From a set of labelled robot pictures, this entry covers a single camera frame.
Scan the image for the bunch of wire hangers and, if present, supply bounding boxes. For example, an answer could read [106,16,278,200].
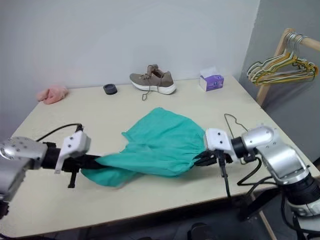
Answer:
[247,33,318,83]

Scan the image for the wooden table leg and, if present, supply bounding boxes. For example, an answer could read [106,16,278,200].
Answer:
[258,209,276,240]

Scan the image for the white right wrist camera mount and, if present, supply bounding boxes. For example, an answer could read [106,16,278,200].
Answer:
[204,127,238,160]

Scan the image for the yellow wire hanger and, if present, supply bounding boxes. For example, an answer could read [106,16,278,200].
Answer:
[254,32,316,87]

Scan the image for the taupe sneaker with white sole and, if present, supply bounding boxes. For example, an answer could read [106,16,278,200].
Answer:
[129,63,177,101]

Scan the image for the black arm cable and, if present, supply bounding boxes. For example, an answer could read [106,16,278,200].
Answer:
[236,156,279,188]
[37,123,84,144]

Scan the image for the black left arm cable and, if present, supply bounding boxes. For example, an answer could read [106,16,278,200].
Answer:
[37,123,84,144]

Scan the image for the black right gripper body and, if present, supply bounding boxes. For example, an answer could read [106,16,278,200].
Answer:
[203,149,233,166]

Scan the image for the wooden clothes rack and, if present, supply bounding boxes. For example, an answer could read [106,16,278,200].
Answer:
[255,27,320,109]

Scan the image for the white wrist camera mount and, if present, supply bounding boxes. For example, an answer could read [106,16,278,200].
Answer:
[54,131,92,174]
[204,127,238,160]

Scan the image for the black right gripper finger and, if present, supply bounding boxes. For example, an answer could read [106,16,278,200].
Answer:
[217,152,232,199]
[193,152,209,168]

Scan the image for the pink fluffy cloth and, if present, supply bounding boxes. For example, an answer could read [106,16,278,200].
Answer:
[36,84,70,106]

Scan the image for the purple and white tissue box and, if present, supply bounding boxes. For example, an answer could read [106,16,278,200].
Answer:
[199,67,225,93]

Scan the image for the black table leg bracket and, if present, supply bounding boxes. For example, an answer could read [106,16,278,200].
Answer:
[236,186,285,222]

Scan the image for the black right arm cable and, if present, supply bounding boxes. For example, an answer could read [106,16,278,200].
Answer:
[236,156,279,188]

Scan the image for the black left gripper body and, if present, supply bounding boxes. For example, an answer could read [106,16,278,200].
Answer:
[61,153,89,173]

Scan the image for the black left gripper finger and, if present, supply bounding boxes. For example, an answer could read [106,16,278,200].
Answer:
[86,154,104,169]
[67,170,79,189]

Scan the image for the small black round dish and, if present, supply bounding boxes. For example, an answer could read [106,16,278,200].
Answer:
[102,83,119,96]

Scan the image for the dark rounded shape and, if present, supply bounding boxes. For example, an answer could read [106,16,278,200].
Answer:
[186,222,216,240]

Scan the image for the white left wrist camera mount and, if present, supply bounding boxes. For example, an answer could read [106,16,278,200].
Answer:
[54,131,92,174]

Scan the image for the white wire hanger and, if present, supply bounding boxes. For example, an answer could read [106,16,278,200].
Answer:
[246,31,320,81]

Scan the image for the dark wire hanger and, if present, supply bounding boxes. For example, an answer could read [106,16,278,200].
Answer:
[223,113,249,141]

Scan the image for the green shorts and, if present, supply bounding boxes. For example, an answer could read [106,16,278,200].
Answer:
[80,107,209,189]

